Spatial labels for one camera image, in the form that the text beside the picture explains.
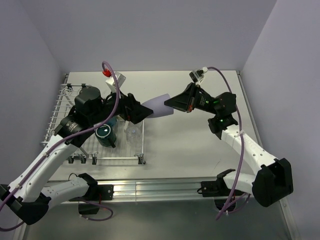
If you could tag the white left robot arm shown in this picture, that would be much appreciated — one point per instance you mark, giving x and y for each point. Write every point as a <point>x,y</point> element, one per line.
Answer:
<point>27,196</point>

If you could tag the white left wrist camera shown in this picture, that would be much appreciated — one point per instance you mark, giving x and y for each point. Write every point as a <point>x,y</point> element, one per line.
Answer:
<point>110,80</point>

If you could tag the aluminium rail frame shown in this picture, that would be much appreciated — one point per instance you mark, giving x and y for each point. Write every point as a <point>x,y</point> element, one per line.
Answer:
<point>155,183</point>

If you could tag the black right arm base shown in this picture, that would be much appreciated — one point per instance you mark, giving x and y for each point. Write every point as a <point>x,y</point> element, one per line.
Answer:
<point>214,188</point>

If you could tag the white wire dish rack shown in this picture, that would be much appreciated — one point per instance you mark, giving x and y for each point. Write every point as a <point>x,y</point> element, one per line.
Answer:
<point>117,142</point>

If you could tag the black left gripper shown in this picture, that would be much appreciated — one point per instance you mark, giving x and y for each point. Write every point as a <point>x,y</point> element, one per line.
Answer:
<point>135,112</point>

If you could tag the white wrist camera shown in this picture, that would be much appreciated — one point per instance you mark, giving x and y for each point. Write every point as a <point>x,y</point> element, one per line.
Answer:
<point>198,75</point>
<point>110,80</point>

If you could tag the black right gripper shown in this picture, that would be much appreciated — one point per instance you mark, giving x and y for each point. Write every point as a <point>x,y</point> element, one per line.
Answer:
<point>186,101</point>

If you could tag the blue floral mug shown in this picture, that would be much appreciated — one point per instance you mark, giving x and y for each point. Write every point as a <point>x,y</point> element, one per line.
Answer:
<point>112,122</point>

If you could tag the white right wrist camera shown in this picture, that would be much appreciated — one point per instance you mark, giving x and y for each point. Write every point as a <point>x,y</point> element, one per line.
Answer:
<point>198,75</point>

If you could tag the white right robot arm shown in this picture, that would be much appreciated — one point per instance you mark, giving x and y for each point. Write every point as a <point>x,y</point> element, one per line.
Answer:
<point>271,179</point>

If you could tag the white ceramic mug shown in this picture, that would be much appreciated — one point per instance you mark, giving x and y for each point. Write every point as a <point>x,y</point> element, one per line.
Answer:
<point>126,125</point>

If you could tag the dark green mug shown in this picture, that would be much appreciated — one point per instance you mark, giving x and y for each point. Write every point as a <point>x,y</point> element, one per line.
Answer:
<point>106,136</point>

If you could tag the lavender plastic cup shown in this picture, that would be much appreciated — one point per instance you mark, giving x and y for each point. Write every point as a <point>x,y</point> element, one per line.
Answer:
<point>157,105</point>

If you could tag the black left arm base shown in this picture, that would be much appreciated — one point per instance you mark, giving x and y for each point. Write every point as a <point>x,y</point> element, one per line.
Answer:
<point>103,192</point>

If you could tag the clear glass tumbler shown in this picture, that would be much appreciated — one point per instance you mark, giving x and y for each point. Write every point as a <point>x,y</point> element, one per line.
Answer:
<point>133,134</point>

